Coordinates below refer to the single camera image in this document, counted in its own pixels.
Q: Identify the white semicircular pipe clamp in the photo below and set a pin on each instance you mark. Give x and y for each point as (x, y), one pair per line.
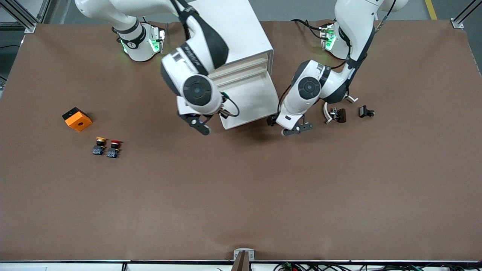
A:
(326, 114)

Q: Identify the brown table mat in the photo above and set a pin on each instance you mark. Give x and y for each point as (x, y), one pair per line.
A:
(241, 195)

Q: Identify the aluminium frame strut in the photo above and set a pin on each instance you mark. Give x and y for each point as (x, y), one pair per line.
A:
(22, 19)
(457, 23)

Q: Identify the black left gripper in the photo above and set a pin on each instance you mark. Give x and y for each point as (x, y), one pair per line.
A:
(270, 121)

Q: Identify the maroon cylinder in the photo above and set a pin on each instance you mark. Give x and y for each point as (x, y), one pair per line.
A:
(342, 115)

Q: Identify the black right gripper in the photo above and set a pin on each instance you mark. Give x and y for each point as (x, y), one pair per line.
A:
(224, 116)

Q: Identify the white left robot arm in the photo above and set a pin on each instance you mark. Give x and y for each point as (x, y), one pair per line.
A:
(308, 88)

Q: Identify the orange box with hole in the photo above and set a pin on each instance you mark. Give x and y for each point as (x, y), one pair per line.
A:
(77, 119)

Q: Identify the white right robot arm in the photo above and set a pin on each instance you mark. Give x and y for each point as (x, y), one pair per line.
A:
(197, 90)

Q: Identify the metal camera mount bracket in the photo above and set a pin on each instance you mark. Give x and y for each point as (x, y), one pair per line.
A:
(243, 259)

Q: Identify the red mushroom push button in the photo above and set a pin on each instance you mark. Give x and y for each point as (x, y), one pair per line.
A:
(113, 148)

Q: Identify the white table edge rail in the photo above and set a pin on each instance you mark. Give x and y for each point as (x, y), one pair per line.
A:
(75, 266)

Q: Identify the yellow mushroom push button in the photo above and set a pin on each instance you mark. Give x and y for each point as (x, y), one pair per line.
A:
(99, 146)

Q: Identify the black square push button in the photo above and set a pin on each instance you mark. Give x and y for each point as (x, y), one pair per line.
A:
(364, 111)

